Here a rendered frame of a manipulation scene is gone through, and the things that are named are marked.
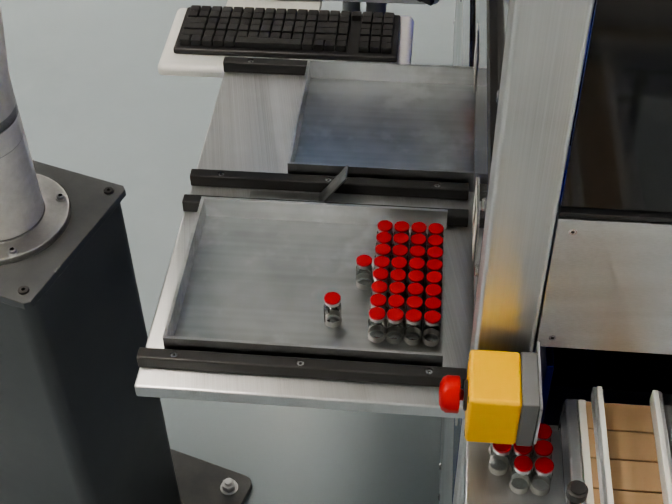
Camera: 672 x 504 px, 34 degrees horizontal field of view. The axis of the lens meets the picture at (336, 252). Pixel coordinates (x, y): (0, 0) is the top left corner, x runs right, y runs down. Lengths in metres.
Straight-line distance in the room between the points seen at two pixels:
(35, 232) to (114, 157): 1.52
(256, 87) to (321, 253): 0.40
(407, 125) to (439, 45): 1.78
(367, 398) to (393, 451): 1.04
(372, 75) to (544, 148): 0.80
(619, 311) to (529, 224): 0.16
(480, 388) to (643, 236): 0.22
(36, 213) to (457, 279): 0.59
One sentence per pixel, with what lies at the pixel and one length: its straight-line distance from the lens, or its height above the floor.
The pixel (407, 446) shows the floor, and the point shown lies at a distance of 2.35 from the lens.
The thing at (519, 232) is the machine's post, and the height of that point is 1.18.
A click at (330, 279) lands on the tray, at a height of 0.88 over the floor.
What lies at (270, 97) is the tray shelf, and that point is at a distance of 1.75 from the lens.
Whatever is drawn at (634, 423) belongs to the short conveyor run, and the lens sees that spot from 1.26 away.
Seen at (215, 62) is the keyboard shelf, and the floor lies 0.80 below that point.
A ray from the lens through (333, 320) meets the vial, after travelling 1.36.
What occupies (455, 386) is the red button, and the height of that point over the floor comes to 1.01.
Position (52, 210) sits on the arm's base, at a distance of 1.61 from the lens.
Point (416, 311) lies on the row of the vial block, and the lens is 1.34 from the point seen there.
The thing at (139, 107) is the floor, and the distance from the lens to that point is 3.25.
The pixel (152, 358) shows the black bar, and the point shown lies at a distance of 1.34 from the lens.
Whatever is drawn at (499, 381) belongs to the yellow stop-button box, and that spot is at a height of 1.03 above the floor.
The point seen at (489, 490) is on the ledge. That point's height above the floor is 0.88.
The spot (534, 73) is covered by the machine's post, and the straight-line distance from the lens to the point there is 0.96.
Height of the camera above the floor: 1.91
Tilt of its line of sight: 44 degrees down
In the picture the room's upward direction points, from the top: 1 degrees counter-clockwise
